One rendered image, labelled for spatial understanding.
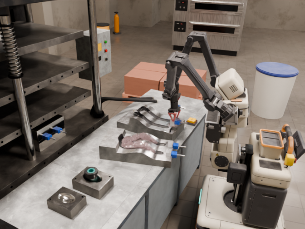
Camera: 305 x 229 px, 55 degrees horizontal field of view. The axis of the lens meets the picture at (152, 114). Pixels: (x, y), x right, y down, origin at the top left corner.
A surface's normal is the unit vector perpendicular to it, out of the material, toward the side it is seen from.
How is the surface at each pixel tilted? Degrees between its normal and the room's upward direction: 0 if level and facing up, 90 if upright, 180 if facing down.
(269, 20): 90
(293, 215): 0
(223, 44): 90
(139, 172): 0
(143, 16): 90
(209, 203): 0
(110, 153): 90
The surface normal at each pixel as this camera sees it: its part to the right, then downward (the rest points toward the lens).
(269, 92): -0.49, 0.45
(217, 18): -0.27, 0.44
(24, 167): 0.03, -0.88
